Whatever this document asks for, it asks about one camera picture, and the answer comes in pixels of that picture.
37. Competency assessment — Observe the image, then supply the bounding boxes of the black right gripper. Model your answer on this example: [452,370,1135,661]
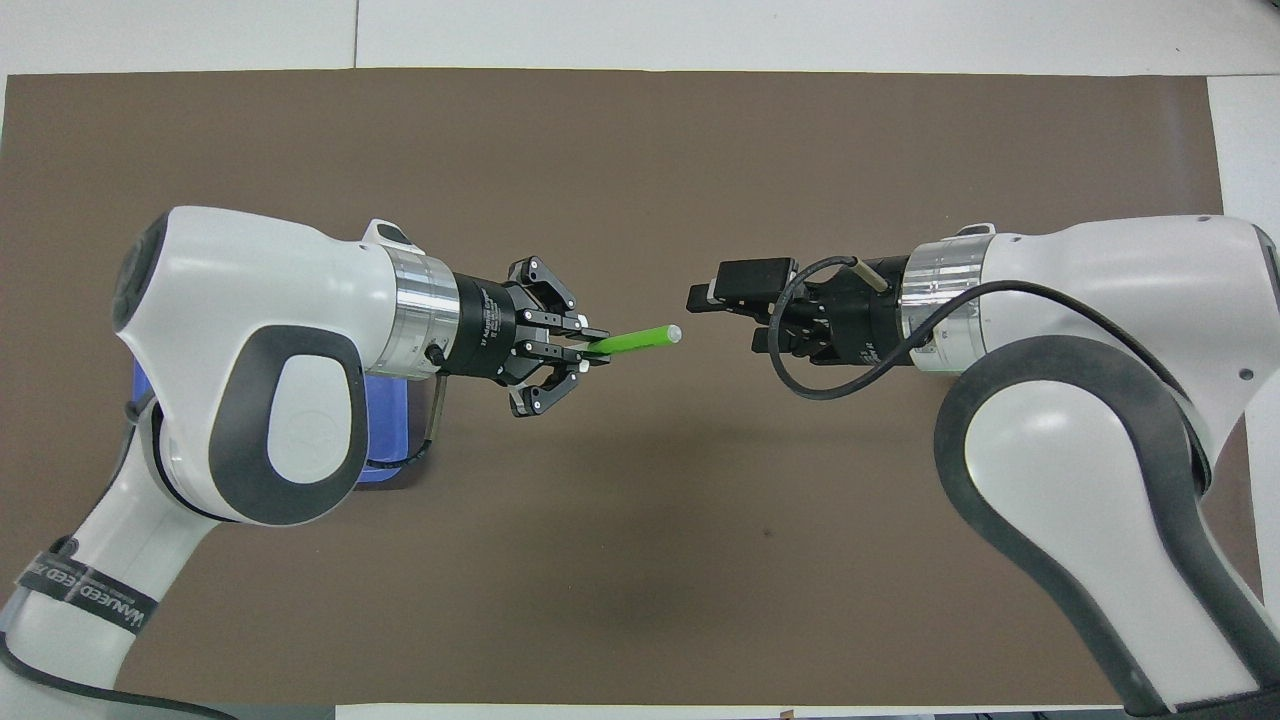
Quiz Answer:
[686,258,909,366]

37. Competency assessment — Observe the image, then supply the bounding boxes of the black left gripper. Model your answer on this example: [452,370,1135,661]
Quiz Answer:
[445,257,611,418]

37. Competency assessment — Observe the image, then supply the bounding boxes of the green pen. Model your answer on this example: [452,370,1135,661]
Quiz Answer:
[585,323,683,358]

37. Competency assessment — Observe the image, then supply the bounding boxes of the brown table mat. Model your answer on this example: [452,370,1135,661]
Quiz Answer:
[0,68,1263,706]

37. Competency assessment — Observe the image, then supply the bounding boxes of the blue plastic tray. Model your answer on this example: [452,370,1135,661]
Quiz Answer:
[130,355,411,489]

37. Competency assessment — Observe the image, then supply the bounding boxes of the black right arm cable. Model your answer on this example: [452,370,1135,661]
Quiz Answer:
[768,255,1216,491]

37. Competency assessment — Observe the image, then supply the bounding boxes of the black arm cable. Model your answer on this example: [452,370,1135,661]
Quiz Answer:
[768,255,1216,491]
[0,378,448,720]

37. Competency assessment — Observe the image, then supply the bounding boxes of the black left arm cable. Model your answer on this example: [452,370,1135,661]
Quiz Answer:
[0,378,448,720]

